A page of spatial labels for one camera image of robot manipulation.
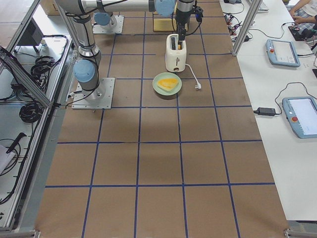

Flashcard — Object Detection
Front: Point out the white toaster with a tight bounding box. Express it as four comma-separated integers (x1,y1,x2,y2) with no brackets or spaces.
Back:
165,34,187,72

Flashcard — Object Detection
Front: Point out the aluminium frame post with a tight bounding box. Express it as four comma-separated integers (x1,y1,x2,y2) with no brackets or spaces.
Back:
232,0,262,56

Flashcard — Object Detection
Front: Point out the black wire basket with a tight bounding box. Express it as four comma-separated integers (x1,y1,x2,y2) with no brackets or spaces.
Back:
152,12,177,33

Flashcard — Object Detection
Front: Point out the white toaster plug cable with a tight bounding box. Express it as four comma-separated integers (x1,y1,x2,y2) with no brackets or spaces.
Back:
185,63,203,90

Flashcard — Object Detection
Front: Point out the brown paper table cover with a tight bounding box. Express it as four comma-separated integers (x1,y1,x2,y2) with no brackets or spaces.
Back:
35,0,287,238

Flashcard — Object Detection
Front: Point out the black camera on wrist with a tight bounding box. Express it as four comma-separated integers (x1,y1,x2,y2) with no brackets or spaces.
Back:
192,6,204,23

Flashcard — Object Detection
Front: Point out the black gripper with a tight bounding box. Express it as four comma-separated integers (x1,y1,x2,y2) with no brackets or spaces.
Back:
175,9,191,45

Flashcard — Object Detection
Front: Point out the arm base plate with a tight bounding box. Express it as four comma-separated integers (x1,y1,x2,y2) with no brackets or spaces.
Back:
93,12,124,35
71,78,115,110

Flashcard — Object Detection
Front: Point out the teach pendant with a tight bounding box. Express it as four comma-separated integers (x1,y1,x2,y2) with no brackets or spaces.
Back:
265,39,301,67
282,96,317,139

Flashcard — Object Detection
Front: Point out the near teach pendant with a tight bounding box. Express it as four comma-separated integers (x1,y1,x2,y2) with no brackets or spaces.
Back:
282,96,317,139

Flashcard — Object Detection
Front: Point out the wooden step shelf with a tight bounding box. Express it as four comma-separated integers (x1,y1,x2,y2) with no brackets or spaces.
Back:
153,18,176,32

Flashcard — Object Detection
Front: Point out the green plate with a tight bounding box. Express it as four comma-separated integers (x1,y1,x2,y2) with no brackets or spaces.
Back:
153,72,182,96

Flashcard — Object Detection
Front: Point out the triangular bread on plate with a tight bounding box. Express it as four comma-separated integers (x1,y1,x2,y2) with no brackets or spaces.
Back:
157,78,179,92

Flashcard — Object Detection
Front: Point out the far teach pendant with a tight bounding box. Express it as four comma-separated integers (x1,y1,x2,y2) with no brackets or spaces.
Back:
265,39,301,67

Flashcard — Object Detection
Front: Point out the black power adapter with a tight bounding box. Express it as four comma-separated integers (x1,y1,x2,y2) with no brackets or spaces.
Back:
253,107,281,117

